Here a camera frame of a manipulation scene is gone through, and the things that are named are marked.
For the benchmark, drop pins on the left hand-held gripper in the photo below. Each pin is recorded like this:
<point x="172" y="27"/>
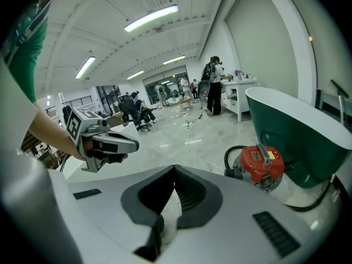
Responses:
<point x="74" y="122"/>

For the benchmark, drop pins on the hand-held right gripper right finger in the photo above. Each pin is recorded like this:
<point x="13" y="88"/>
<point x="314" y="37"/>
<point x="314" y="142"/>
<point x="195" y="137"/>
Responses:
<point x="233" y="202"/>

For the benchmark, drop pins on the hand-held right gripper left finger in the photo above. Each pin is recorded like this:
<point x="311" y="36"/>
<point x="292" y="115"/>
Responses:
<point x="110" y="216"/>

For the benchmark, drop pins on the person's left forearm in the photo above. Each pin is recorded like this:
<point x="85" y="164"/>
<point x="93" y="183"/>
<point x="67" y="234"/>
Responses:
<point x="52" y="133"/>

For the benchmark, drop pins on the person's left hand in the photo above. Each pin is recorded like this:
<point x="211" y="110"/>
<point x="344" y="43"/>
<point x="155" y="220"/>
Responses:
<point x="88" y="146"/>

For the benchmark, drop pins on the brown wooden desk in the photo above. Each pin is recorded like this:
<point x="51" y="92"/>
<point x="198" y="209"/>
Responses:
<point x="115" y="120"/>

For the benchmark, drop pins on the black office chair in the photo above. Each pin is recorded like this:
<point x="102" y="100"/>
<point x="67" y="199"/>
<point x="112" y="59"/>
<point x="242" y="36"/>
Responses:
<point x="127" y="107"/>

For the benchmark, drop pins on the red steel vacuum cleaner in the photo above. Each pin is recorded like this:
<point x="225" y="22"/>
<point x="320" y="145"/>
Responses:
<point x="258" y="164"/>

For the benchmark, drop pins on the dark glass door front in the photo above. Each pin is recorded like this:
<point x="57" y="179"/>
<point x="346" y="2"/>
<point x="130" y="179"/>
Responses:
<point x="149" y="88"/>

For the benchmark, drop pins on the black balcony railing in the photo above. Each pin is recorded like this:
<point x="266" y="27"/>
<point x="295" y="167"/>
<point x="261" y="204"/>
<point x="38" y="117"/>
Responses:
<point x="79" y="101"/>

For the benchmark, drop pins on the ceiling tube light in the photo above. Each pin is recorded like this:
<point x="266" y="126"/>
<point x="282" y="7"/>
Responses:
<point x="85" y="67"/>
<point x="135" y="75"/>
<point x="151" y="18"/>
<point x="173" y="60"/>

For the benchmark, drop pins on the small wooden stool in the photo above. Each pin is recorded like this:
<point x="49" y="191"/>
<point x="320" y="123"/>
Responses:
<point x="184" y="101"/>

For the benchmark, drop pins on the green white bathtub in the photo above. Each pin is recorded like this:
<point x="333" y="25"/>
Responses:
<point x="288" y="136"/>

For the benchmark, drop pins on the grey oval standing appliance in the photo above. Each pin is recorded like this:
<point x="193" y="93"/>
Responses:
<point x="203" y="90"/>

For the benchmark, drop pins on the white vanity cabinet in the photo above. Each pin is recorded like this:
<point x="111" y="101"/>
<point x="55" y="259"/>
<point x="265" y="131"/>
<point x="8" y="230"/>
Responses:
<point x="242" y="98"/>

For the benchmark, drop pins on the black backpack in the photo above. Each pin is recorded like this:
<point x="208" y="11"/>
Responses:
<point x="208" y="71"/>

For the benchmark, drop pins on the person's green t-shirt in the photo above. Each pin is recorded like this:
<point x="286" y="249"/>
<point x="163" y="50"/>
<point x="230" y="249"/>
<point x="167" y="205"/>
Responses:
<point x="30" y="65"/>

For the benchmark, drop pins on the black freestanding tub faucet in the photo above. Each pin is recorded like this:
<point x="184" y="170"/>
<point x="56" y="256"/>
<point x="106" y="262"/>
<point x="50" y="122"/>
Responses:
<point x="339" y="88"/>

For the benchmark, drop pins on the grey roller blind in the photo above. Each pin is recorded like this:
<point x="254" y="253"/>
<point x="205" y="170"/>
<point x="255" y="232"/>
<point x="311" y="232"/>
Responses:
<point x="261" y="37"/>
<point x="330" y="45"/>

